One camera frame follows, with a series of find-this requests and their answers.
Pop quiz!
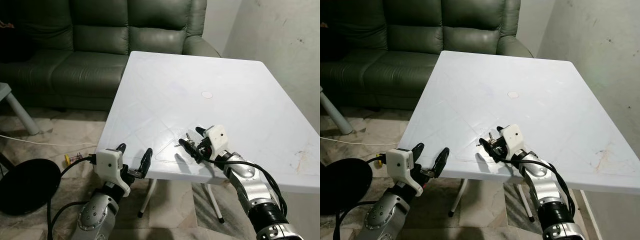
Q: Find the small metal key bunch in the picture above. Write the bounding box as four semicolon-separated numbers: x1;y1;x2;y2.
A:
476;132;496;148
175;132;195;149

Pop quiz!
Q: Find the white plastic table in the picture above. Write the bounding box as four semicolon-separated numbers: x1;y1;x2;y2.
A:
95;51;321;224
397;50;640;240

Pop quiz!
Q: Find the black round disc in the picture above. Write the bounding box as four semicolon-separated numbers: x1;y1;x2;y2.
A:
0;158;62;217
320;158;373;216

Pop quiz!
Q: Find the small grey side table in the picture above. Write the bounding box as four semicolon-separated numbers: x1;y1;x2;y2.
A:
0;82;41;136
320;92;346;135

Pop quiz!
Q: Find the green leather sofa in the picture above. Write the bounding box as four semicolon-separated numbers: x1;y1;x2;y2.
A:
320;0;533;111
0;0;222;112

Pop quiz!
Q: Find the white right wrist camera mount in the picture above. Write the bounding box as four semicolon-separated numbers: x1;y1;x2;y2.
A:
497;124;524;155
204;125;230;155

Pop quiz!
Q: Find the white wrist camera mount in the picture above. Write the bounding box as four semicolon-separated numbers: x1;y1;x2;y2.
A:
95;148;132;197
497;124;524;155
386;148;425;193
204;125;230;155

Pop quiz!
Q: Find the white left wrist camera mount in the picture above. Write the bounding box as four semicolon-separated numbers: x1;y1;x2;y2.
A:
95;148;132;197
386;148;425;193

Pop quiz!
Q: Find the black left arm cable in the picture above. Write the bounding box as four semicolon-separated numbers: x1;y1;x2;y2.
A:
334;155;388;240
46;154;97;240

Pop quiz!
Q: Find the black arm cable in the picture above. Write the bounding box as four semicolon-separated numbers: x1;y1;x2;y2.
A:
502;154;577;221
200;152;290;221
334;155;388;240
46;154;97;240

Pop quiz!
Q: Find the white floor cable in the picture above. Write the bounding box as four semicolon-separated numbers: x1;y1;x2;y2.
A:
0;134;99;148
320;136;401;147

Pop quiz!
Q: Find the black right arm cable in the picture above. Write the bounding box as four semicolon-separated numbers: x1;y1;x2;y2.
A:
502;154;577;221
200;152;290;221

